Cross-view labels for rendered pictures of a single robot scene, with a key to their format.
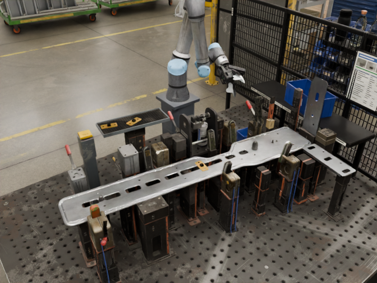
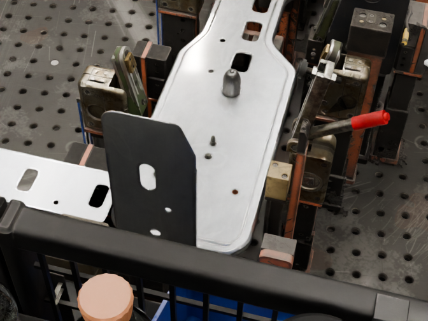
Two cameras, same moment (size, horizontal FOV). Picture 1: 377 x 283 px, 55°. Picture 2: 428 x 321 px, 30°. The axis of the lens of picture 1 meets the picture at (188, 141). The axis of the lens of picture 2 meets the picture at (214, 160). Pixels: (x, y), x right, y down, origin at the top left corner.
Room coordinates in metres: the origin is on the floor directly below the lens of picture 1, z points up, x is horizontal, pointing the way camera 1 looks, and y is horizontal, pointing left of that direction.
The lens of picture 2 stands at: (2.30, -1.11, 2.01)
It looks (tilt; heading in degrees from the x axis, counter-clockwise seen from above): 51 degrees down; 132
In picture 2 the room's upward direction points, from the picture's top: 2 degrees clockwise
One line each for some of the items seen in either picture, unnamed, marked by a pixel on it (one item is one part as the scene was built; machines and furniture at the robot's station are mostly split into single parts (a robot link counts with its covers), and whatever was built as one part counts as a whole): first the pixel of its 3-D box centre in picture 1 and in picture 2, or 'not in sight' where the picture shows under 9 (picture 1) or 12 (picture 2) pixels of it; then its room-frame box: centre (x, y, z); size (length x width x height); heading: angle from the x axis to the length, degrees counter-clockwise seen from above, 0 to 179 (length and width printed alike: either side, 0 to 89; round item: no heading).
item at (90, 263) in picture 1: (84, 231); not in sight; (1.18, 0.48, 0.84); 0.18 x 0.06 x 0.29; 29
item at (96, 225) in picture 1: (105, 251); not in sight; (1.04, 0.36, 0.88); 0.15 x 0.11 x 0.36; 29
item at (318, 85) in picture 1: (313, 106); (153, 204); (1.83, -0.71, 1.17); 0.12 x 0.01 x 0.34; 29
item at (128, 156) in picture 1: (131, 182); not in sight; (1.48, 0.30, 0.90); 0.13 x 0.10 x 0.41; 29
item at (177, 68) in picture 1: (177, 72); not in sight; (2.10, 0.07, 1.27); 0.13 x 0.12 x 0.14; 177
